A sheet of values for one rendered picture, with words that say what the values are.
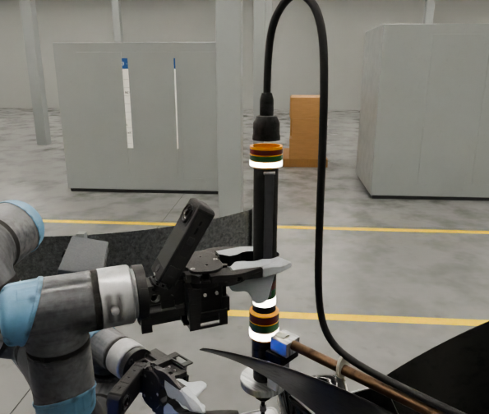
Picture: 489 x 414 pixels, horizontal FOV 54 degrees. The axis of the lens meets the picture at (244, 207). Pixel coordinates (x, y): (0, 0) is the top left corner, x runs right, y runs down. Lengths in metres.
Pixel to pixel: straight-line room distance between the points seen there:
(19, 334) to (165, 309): 0.17
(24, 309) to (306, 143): 8.20
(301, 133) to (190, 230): 8.06
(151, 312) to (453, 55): 6.33
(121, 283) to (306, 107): 8.07
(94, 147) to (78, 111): 0.53
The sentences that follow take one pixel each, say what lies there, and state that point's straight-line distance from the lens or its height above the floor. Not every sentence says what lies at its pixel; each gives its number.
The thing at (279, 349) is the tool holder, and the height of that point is 1.36.
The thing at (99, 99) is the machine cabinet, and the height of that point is 1.31.
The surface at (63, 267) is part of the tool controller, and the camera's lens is 1.31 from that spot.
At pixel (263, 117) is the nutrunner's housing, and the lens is 0.62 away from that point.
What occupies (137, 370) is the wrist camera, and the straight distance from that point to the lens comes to 0.95.
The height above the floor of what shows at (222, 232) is 0.86.
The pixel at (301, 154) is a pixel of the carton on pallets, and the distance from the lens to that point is 8.70.
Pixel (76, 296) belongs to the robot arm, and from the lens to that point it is 0.60.
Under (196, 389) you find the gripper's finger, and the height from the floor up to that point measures 1.20.
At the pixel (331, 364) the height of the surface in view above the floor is 1.37.
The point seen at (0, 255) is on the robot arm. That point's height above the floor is 1.43.
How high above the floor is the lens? 1.74
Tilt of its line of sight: 16 degrees down
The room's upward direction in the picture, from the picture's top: straight up
